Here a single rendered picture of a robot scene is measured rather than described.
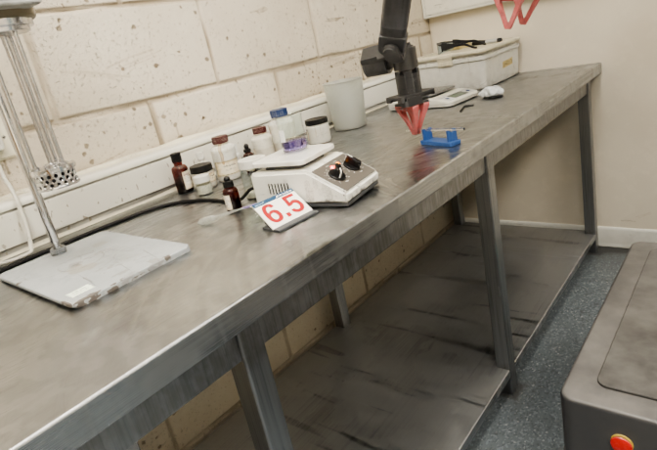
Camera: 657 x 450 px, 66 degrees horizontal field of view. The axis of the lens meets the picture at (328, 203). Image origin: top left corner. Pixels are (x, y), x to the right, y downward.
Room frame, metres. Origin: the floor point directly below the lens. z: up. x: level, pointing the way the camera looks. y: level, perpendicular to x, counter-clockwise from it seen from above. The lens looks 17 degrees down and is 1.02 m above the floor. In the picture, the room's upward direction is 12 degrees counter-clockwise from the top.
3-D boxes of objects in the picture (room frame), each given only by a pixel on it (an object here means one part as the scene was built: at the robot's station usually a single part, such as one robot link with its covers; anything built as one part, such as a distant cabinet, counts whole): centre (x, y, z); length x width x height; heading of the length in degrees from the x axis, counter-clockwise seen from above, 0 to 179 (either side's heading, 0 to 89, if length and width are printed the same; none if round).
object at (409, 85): (1.22, -0.24, 0.89); 0.10 x 0.07 x 0.07; 118
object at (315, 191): (0.93, 0.02, 0.79); 0.22 x 0.13 x 0.08; 56
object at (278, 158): (0.95, 0.05, 0.83); 0.12 x 0.12 x 0.01; 56
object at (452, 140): (1.15, -0.28, 0.77); 0.10 x 0.03 x 0.04; 28
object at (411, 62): (1.22, -0.24, 0.95); 0.07 x 0.06 x 0.07; 59
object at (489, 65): (2.05, -0.65, 0.82); 0.37 x 0.31 x 0.14; 137
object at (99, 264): (0.81, 0.41, 0.76); 0.30 x 0.20 x 0.01; 47
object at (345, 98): (1.66, -0.12, 0.82); 0.18 x 0.13 x 0.15; 15
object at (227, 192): (0.96, 0.18, 0.78); 0.03 x 0.03 x 0.07
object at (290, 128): (0.97, 0.04, 0.87); 0.06 x 0.05 x 0.08; 156
